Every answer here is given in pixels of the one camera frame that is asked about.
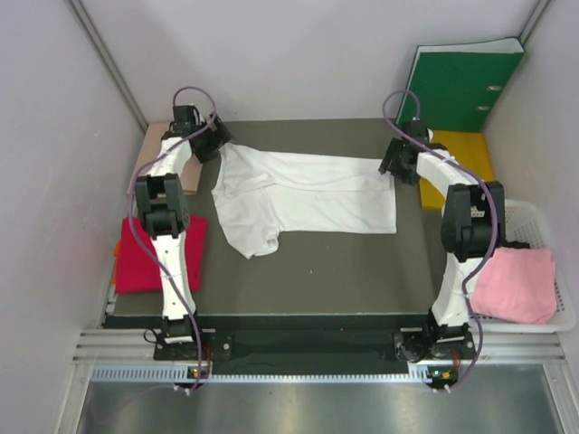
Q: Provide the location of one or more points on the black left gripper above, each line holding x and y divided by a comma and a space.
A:
217, 138

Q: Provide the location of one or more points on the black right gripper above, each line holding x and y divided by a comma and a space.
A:
390, 162

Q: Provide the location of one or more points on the white t shirt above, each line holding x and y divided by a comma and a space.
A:
258, 195

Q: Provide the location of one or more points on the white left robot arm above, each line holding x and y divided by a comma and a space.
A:
164, 216

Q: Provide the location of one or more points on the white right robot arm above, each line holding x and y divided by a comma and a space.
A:
472, 219

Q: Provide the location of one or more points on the tan cardboard folder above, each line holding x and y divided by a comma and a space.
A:
151, 148

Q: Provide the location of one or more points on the yellow plastic folder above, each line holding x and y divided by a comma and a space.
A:
470, 150

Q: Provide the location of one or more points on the orange folded t shirt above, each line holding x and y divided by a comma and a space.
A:
116, 251

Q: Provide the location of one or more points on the folded red t shirt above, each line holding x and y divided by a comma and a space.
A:
136, 273

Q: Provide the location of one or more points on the white plastic laundry basket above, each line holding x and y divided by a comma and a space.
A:
525, 223

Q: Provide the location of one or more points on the black t shirt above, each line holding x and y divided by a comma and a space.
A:
517, 245

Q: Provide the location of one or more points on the pink t shirt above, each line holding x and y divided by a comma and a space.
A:
517, 285

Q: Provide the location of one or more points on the green ring binder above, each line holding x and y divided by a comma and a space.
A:
459, 84

